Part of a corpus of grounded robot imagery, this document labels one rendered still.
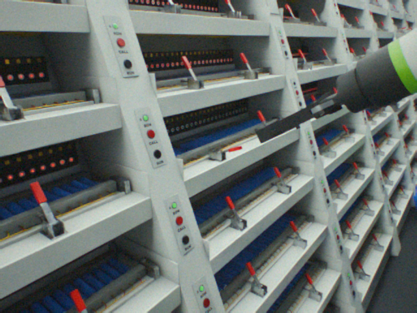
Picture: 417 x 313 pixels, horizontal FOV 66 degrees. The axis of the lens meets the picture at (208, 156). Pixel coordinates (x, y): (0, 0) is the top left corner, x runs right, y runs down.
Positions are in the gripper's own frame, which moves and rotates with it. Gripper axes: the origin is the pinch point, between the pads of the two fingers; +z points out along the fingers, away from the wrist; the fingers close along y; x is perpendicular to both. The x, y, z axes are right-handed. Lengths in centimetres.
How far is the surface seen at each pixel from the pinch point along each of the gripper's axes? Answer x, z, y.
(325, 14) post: 44, 12, 115
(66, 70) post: 30.9, 25.5, -25.0
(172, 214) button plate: -6.9, 17.3, -21.5
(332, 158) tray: -20, 21, 68
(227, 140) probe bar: 3.4, 21.8, 11.0
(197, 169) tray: -0.7, 18.4, -8.6
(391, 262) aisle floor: -88, 33, 107
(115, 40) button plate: 29.0, 10.9, -21.4
